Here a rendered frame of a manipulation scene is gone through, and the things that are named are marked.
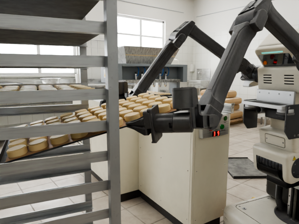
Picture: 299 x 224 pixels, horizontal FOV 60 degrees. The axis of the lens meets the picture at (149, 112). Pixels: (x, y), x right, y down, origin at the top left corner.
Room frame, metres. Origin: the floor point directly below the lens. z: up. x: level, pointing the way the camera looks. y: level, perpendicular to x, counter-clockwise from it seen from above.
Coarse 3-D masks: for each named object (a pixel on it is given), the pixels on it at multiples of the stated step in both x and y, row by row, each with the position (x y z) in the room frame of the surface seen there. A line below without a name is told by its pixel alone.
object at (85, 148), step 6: (84, 144) 1.11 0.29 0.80; (54, 150) 1.06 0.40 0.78; (60, 150) 1.07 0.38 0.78; (66, 150) 1.08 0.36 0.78; (72, 150) 1.09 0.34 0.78; (78, 150) 1.10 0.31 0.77; (84, 150) 1.11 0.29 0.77; (90, 150) 1.11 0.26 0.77; (30, 156) 1.02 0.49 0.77; (36, 156) 1.02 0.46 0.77; (42, 156) 1.02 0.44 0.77; (48, 156) 1.03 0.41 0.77
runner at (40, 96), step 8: (0, 96) 0.62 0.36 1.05; (8, 96) 0.63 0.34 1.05; (16, 96) 0.63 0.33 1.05; (24, 96) 0.64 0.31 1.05; (32, 96) 0.65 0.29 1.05; (40, 96) 0.66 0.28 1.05; (48, 96) 0.66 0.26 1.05; (56, 96) 0.67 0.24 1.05; (64, 96) 0.68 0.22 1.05; (72, 96) 0.69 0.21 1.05; (80, 96) 0.70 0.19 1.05; (88, 96) 0.71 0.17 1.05; (96, 96) 0.71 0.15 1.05; (104, 96) 0.72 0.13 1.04
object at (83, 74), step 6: (78, 48) 1.13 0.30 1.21; (84, 48) 1.12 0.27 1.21; (78, 54) 1.13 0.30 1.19; (84, 54) 1.12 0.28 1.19; (84, 72) 1.12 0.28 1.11; (84, 78) 1.12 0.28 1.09; (84, 102) 1.11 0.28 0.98; (84, 174) 1.11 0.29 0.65; (90, 174) 1.12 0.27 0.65; (84, 180) 1.12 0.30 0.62; (90, 180) 1.12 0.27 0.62; (90, 198) 1.12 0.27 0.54; (90, 210) 1.12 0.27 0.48
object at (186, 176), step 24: (144, 144) 2.06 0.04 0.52; (168, 144) 1.78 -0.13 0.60; (192, 144) 1.57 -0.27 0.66; (216, 144) 1.68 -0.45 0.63; (144, 168) 2.06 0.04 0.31; (168, 168) 1.78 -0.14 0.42; (192, 168) 1.57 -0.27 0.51; (216, 168) 1.68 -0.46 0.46; (144, 192) 2.07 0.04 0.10; (168, 192) 1.78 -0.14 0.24; (192, 192) 1.57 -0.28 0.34; (216, 192) 1.69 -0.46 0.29; (168, 216) 1.82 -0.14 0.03; (192, 216) 1.58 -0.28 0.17; (216, 216) 1.70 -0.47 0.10
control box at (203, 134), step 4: (224, 116) 1.66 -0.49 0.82; (228, 116) 1.69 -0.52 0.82; (220, 120) 1.65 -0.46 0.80; (224, 120) 1.67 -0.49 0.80; (228, 120) 1.69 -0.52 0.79; (220, 124) 1.65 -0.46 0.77; (224, 124) 1.67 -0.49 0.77; (228, 124) 1.69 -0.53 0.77; (216, 128) 1.63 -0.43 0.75; (220, 128) 1.65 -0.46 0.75; (224, 128) 1.67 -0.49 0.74; (228, 128) 1.69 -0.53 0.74; (200, 132) 1.58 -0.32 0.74; (204, 132) 1.58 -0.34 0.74; (208, 132) 1.59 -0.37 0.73; (212, 132) 1.61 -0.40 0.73; (216, 132) 1.63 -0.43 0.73; (220, 132) 1.65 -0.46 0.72; (224, 132) 1.67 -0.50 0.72; (200, 136) 1.58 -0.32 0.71; (204, 136) 1.58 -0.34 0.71; (208, 136) 1.59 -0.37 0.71; (212, 136) 1.61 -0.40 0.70
